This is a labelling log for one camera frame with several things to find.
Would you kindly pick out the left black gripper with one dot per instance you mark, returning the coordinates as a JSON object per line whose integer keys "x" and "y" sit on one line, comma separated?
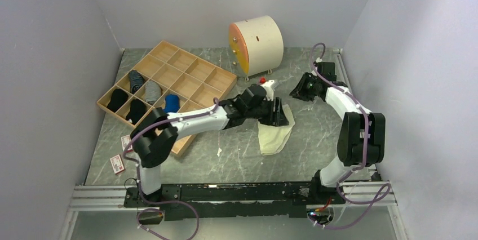
{"x": 277, "y": 118}

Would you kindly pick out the blue underwear white trim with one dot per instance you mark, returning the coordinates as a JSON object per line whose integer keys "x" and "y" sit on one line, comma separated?
{"x": 172, "y": 103}

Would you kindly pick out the grey rolled sock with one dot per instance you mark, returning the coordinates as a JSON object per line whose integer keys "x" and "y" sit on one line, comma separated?
{"x": 153, "y": 92}

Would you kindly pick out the dark striped rolled sock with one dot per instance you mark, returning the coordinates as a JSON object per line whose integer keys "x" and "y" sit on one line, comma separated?
{"x": 136, "y": 81}

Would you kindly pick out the cream cloth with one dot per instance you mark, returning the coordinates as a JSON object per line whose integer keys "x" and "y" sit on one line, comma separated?
{"x": 273, "y": 139}

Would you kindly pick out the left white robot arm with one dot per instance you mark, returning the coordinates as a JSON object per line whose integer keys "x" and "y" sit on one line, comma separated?
{"x": 152, "y": 141}

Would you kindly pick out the small red white tag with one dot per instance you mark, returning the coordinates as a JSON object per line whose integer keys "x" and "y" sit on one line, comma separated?
{"x": 117, "y": 164}

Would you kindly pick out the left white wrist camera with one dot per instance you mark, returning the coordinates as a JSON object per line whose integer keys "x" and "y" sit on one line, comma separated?
{"x": 269, "y": 86}

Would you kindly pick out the wooden compartment tray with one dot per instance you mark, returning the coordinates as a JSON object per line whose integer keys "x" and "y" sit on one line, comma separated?
{"x": 196, "y": 76}

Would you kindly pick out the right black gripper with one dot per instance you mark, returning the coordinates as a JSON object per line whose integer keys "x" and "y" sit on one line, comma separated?
{"x": 298, "y": 92}

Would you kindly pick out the black rolled sock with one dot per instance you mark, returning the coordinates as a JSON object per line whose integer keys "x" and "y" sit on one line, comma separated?
{"x": 117, "y": 99}
{"x": 136, "y": 112}

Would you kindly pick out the cream cylindrical drawer cabinet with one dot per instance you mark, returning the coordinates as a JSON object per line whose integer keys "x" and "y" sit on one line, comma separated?
{"x": 257, "y": 45}

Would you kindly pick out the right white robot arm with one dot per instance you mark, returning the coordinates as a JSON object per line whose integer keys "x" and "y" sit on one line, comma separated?
{"x": 361, "y": 140}

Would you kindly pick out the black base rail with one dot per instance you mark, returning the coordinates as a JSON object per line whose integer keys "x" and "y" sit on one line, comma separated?
{"x": 187, "y": 201}

